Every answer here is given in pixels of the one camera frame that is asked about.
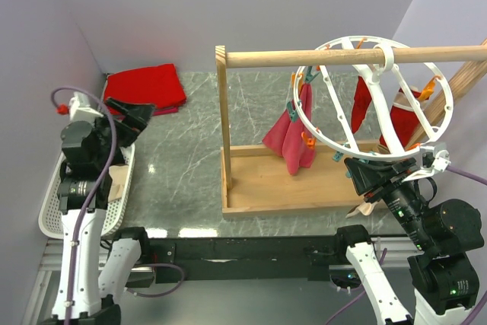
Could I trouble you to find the white perforated plastic basket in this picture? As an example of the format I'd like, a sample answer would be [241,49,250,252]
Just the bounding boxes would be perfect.
[38,144,135,240]

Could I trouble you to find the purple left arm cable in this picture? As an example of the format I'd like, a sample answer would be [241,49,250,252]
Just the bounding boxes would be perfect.
[51,86,186,322]

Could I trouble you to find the orange clip back left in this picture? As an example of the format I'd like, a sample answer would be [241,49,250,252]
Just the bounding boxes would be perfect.
[355,37,368,49]

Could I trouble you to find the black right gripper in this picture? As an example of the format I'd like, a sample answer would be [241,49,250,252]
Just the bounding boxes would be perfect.
[342,151,435,245]

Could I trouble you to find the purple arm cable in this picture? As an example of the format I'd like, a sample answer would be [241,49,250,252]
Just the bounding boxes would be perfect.
[51,86,186,322]
[325,164,487,325]

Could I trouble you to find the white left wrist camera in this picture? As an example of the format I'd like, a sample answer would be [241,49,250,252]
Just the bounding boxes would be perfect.
[56,92,103,124]

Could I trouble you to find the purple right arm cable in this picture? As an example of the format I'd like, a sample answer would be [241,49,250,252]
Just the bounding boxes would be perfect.
[325,164,487,325]

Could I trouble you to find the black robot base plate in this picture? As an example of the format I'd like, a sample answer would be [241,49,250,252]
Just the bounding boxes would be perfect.
[136,235,349,281]

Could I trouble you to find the orange clip right rim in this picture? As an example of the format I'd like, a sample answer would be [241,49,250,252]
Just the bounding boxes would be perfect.
[406,143,421,151]

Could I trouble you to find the cream brown striped sock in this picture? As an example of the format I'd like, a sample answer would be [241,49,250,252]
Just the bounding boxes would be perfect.
[108,165,129,202]

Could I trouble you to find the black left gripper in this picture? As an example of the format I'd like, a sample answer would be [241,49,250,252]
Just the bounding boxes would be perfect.
[91,96,156,167]

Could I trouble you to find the white round clip hanger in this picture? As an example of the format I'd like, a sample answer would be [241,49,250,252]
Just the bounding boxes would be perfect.
[286,36,454,161]

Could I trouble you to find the orange clip front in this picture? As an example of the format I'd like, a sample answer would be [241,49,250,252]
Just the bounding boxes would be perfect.
[301,132,317,151]

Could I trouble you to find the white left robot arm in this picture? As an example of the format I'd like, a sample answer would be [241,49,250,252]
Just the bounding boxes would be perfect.
[44,95,155,324]

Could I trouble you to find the red sock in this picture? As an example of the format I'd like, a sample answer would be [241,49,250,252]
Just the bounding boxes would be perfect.
[351,76,372,134]
[390,87,429,148]

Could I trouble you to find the teal clip left rim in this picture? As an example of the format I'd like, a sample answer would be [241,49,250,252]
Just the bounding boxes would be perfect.
[304,66,320,84]

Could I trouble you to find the orange clip holding pink cloth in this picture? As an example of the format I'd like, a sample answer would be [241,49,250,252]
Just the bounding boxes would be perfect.
[291,72,305,94]

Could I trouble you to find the wooden clothes rack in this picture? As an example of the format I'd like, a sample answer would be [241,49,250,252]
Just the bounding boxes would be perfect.
[215,36,486,215]

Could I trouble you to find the folded red cloth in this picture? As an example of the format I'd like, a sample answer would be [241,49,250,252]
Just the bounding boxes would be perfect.
[103,64,186,116]

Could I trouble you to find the orange clip back right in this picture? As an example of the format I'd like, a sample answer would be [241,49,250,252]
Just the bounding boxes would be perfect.
[418,75,441,101]

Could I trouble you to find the pink hanging cloth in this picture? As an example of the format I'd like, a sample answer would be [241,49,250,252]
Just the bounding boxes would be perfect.
[261,83,317,177]

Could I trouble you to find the teal clip front left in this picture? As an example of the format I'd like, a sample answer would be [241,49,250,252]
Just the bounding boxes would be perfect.
[286,100,299,123]

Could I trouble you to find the aluminium frame rail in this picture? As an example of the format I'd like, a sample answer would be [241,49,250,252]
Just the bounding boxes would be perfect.
[21,239,62,324]

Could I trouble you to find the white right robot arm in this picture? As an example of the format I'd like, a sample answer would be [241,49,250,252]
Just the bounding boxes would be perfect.
[334,158,486,324]

